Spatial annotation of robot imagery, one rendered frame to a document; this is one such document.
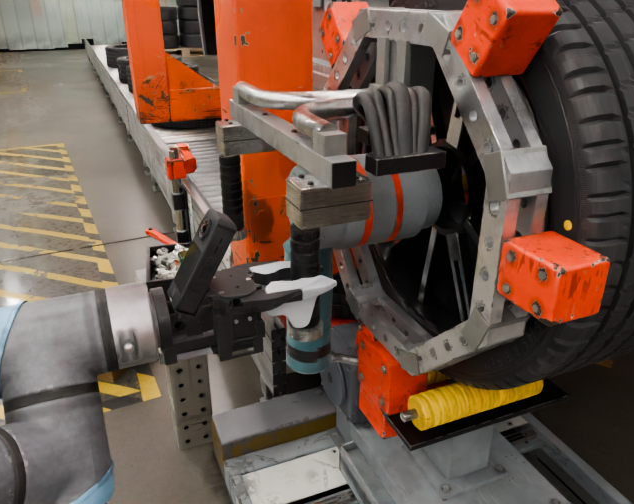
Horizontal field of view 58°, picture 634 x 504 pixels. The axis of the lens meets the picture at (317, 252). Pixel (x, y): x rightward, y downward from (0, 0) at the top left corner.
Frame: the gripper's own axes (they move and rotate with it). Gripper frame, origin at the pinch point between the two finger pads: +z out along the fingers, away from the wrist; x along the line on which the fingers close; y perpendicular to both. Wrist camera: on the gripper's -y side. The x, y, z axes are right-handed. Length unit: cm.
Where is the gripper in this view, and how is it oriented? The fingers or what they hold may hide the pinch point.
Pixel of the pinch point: (319, 272)
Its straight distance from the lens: 70.5
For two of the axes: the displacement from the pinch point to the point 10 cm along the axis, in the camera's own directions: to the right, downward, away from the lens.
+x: 3.9, 3.8, -8.4
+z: 9.2, -1.6, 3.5
